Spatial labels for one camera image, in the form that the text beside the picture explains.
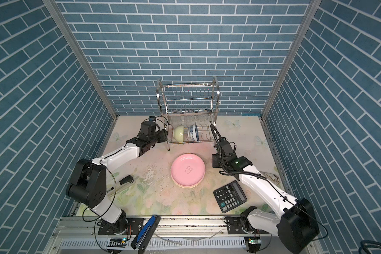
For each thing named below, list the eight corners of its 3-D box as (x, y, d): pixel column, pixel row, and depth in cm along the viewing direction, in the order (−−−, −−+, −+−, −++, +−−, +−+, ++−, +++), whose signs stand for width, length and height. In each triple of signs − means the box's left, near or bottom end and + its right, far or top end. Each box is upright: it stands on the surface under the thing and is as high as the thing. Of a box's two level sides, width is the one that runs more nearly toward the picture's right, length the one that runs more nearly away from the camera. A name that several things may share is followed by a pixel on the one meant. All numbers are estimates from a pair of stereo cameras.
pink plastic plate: (169, 185, 88) (169, 183, 85) (173, 156, 100) (172, 153, 97) (205, 186, 88) (205, 183, 85) (204, 156, 100) (204, 153, 97)
